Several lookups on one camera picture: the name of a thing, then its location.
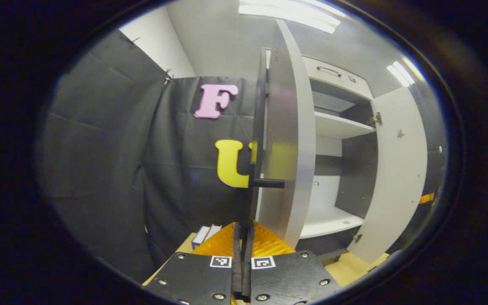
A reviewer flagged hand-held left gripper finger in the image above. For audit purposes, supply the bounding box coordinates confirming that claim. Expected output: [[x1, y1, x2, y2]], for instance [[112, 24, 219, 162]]
[[244, 220, 342, 305], [142, 222, 242, 305]]

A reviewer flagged grey shoe cabinet door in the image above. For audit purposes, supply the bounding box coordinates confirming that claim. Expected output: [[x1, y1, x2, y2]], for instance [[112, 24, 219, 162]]
[[255, 19, 316, 250], [348, 87, 429, 264]]

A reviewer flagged black door handle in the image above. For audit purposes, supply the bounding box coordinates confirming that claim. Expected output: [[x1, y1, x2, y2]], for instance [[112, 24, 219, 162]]
[[247, 144, 286, 255]]

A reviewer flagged grey double-door shoe cabinet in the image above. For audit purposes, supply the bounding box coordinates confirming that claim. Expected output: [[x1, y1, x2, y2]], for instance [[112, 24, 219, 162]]
[[250, 47, 380, 259]]

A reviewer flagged grey cabinet drawer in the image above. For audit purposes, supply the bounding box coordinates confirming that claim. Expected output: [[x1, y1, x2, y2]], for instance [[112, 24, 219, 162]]
[[301, 55, 374, 100]]

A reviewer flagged white box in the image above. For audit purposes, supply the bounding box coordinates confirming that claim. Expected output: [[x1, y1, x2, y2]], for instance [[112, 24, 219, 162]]
[[191, 225, 223, 250]]

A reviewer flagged small ceiling light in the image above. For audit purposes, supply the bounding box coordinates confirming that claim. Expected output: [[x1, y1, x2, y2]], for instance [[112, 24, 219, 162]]
[[387, 59, 427, 87]]

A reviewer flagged black backdrop cloth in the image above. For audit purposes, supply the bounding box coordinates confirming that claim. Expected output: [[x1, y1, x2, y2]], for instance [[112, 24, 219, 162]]
[[36, 30, 448, 282]]

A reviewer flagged long ceiling light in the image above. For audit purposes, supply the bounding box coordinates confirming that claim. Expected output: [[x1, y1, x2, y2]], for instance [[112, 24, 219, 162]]
[[238, 0, 348, 34]]

